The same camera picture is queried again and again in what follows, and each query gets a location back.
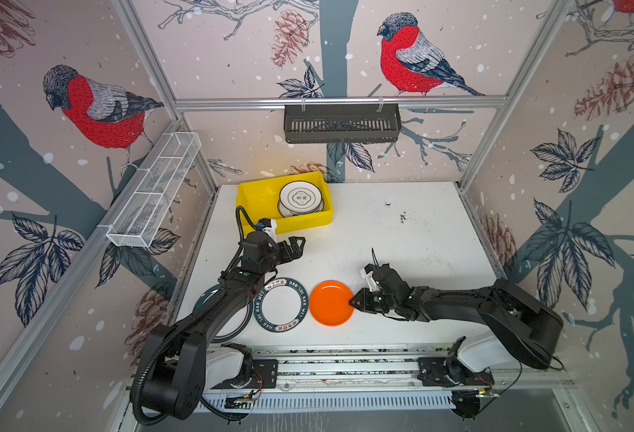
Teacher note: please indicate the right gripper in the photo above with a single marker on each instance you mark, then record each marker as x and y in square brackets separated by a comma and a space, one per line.
[363, 300]

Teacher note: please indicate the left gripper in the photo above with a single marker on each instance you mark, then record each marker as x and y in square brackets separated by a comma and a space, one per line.
[295, 253]

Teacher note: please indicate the orange plate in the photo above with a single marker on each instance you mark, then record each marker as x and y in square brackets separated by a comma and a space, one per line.
[329, 303]

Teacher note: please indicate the white plate black clover pattern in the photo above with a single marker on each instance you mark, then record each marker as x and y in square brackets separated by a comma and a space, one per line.
[299, 194]

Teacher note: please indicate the cream plate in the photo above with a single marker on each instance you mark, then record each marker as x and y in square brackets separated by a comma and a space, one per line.
[298, 211]

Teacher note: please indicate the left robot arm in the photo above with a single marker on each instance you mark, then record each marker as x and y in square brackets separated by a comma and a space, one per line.
[171, 376]

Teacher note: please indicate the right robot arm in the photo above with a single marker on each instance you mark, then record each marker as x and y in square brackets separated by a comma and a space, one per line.
[520, 326]

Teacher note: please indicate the yellow plastic bin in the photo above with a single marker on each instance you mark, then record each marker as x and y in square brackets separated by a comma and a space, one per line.
[260, 198]

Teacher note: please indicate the white plate green lettered rim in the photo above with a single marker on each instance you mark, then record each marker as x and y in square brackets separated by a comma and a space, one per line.
[281, 305]

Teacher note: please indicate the white plate green red rim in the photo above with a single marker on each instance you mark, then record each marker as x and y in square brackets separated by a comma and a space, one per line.
[235, 326]

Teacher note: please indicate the black hanging basket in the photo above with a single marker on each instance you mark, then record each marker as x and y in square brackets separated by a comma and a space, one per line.
[342, 123]

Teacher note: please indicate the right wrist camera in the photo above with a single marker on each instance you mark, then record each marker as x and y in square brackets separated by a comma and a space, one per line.
[367, 274]

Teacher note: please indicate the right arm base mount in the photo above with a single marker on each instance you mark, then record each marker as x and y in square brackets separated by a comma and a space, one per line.
[448, 371]

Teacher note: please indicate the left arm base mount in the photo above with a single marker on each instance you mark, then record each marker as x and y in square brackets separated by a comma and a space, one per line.
[263, 375]

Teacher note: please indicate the aluminium rail base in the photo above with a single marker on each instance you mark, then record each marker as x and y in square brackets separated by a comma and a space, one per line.
[366, 380]

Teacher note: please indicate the white wire mesh basket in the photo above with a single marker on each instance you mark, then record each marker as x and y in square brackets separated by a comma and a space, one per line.
[142, 216]

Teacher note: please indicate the aluminium frame crossbar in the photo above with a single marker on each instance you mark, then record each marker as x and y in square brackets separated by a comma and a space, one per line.
[414, 102]

